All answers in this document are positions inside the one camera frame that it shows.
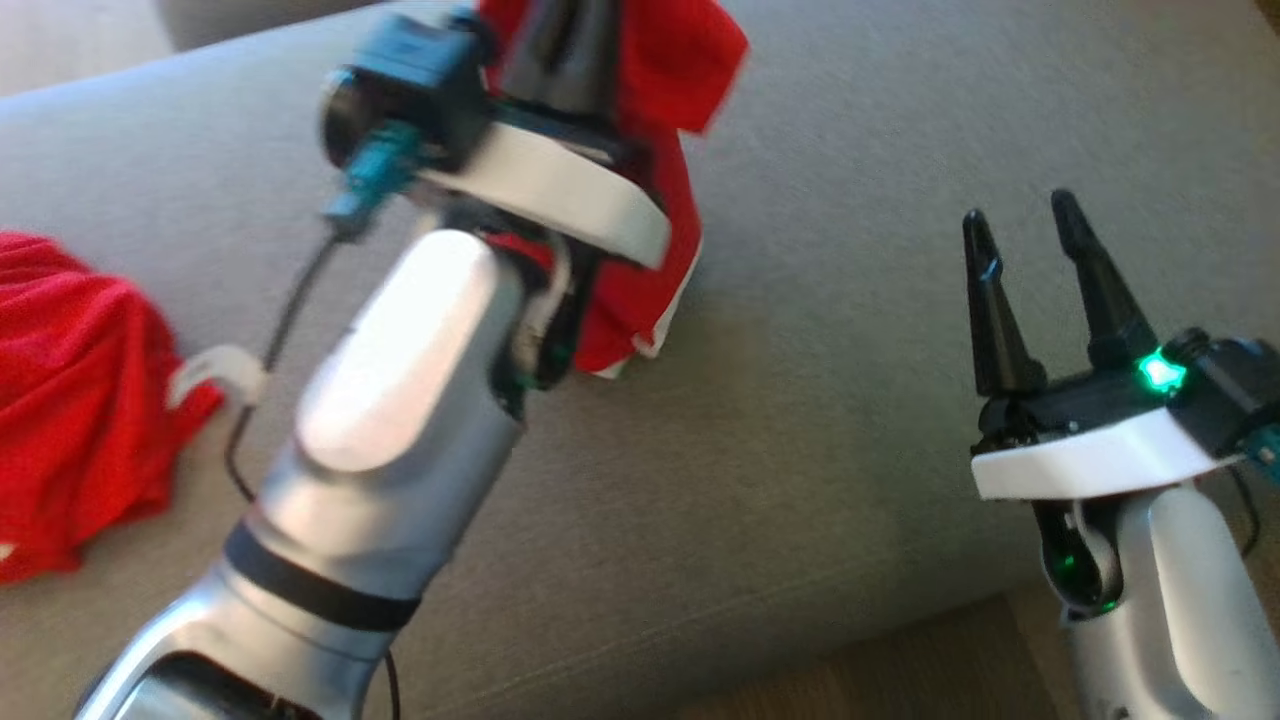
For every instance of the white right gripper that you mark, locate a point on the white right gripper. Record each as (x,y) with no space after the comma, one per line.
(1090,450)

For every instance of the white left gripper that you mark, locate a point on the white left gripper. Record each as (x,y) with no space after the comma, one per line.
(560,190)

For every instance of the red shorts with white stripe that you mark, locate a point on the red shorts with white stripe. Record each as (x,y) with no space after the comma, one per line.
(660,60)

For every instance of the red jersey with white sleeves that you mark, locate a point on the red jersey with white sleeves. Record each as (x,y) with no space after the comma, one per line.
(70,400)

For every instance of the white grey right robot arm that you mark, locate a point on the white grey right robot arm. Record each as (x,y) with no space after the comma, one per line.
(1190,610)

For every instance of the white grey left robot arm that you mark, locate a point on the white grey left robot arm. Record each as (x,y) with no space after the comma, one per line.
(400,400)

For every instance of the grey sofa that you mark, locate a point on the grey sofa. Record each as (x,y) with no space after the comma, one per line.
(850,400)

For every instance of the grey sofa back cushion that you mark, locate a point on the grey sofa back cushion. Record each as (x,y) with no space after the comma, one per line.
(250,20)

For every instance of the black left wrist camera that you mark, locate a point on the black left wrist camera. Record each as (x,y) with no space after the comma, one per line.
(420,75)

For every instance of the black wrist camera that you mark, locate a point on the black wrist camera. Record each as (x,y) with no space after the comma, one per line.
(1235,385)
(420,75)

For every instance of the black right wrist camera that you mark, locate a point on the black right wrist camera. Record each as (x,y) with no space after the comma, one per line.
(1235,385)

